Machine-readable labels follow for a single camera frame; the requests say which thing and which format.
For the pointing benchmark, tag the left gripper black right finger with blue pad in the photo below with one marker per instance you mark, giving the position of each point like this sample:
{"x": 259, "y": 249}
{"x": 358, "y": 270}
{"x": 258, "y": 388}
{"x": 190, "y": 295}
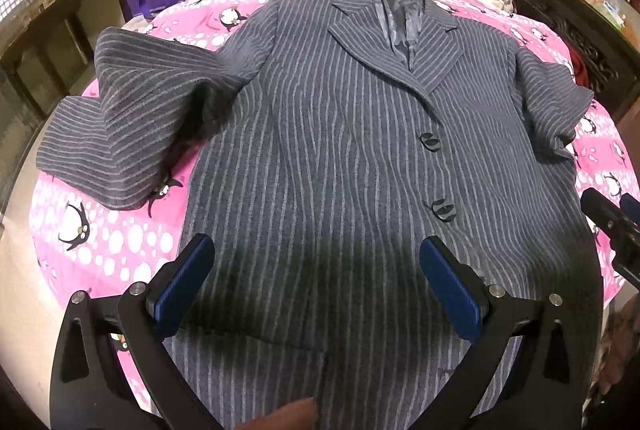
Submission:
{"x": 522, "y": 369}

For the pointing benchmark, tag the dark wooden desk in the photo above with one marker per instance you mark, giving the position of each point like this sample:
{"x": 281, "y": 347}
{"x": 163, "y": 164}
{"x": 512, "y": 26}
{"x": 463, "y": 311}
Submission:
{"x": 35, "y": 36}

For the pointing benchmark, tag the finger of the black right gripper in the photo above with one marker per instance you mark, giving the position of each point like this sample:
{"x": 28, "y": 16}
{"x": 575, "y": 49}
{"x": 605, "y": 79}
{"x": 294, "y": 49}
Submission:
{"x": 631, "y": 207}
{"x": 623, "y": 233}

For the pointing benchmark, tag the dark carved nightstand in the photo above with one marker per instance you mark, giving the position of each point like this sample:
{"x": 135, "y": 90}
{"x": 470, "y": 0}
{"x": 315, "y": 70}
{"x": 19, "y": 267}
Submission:
{"x": 612, "y": 62}

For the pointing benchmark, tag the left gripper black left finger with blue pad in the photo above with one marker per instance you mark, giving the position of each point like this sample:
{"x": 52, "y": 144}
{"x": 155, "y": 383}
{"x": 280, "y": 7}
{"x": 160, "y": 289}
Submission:
{"x": 89, "y": 389}

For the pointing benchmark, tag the right hand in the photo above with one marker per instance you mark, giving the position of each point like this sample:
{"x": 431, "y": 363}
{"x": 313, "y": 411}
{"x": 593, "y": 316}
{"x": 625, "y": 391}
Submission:
{"x": 299, "y": 415}

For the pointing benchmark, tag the grey pinstriped suit jacket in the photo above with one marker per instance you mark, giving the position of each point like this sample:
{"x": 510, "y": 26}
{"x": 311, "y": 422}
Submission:
{"x": 345, "y": 189}

